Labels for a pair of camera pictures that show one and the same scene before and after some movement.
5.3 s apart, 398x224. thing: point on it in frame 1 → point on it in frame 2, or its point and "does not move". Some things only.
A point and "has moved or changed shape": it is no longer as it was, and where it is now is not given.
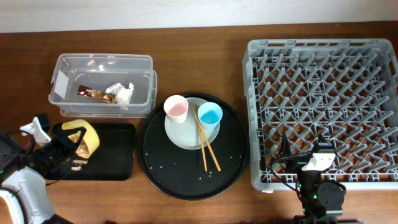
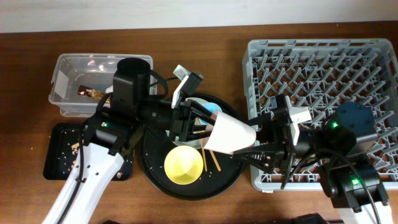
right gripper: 285,155 → 281,149
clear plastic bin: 102,71 does not move
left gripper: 68,147 → 181,127
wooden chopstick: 201,140 does not move
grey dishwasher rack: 344,91 does not move
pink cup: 176,107 has moved or changed shape
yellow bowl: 90,142 → 183,165
